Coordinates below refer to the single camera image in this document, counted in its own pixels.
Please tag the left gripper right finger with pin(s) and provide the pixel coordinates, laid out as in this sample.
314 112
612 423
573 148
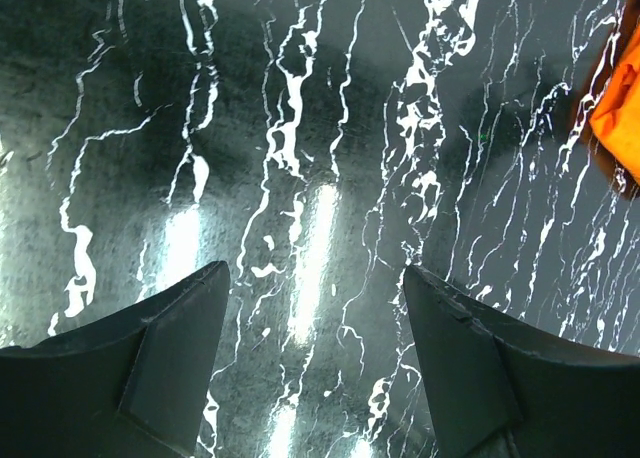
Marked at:
498 387

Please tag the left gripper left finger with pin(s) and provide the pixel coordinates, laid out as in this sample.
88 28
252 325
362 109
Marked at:
131 384

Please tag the orange t shirt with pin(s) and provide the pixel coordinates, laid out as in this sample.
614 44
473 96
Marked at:
615 120

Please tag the black marble pattern mat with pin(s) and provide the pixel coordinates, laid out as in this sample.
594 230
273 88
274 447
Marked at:
318 147

